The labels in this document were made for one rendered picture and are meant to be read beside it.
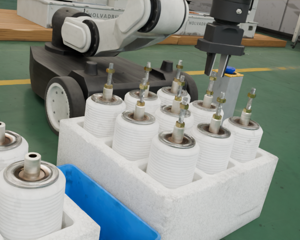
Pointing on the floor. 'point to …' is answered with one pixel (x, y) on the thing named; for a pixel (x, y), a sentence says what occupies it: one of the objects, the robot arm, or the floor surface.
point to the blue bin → (105, 208)
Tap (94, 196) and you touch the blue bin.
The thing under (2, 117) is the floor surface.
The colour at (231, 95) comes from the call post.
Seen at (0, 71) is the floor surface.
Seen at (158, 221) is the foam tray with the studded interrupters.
